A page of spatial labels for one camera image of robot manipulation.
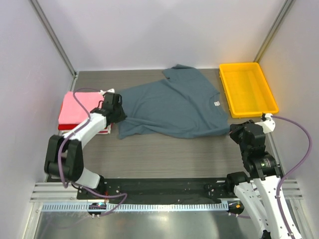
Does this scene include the blue-grey t-shirt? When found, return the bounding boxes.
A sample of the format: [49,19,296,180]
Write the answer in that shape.
[118,64,230,139]

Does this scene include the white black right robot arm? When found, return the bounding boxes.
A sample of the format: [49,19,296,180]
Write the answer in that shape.
[224,116,302,239]

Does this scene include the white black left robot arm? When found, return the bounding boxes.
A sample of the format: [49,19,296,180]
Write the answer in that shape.
[44,90,127,199]

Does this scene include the yellow plastic tray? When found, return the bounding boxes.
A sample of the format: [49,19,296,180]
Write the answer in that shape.
[219,62,279,119]

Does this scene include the red folded t-shirt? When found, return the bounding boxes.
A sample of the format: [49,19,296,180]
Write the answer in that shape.
[57,96,116,131]

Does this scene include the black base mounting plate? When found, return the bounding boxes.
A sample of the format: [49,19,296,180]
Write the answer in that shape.
[76,177,240,200]

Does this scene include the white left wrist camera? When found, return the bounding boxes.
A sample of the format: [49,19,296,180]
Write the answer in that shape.
[99,89,115,96]

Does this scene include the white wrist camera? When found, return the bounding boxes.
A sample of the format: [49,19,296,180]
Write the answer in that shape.
[255,113,276,134]
[99,89,115,96]

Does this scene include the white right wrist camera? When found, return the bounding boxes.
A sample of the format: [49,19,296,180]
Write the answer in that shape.
[255,113,276,134]

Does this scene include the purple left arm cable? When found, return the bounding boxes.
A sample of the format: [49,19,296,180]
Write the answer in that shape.
[57,87,128,216]

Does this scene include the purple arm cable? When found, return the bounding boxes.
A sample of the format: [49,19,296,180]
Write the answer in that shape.
[228,115,313,239]
[57,87,128,216]

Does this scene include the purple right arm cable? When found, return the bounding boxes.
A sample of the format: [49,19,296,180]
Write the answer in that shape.
[228,115,313,239]

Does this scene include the slotted grey cable duct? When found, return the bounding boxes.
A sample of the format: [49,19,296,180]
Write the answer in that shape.
[42,201,228,212]

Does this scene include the aluminium frame rail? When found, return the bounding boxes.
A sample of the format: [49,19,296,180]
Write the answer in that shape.
[30,179,303,202]

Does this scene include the left aluminium corner post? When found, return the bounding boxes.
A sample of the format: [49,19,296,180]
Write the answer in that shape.
[29,0,77,78]

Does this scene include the aluminium corner post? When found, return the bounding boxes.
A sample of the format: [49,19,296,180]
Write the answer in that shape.
[253,0,296,63]
[29,0,77,78]

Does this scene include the right aluminium corner post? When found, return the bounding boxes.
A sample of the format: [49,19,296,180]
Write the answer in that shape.
[253,0,296,63]

